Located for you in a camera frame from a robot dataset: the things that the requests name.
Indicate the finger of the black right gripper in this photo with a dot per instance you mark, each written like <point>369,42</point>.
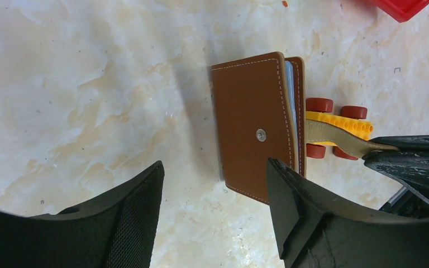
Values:
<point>409,165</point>

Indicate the brown leather card holder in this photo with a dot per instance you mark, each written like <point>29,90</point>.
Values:
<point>260,110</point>

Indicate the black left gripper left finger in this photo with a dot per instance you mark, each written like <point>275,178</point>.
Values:
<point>114,229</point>

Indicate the red bin with silver cards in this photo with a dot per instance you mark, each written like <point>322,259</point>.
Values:
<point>400,10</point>

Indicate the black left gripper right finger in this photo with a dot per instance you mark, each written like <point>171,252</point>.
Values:
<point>315,227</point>

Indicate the yellow toy brick car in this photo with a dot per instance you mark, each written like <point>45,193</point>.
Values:
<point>350,119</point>

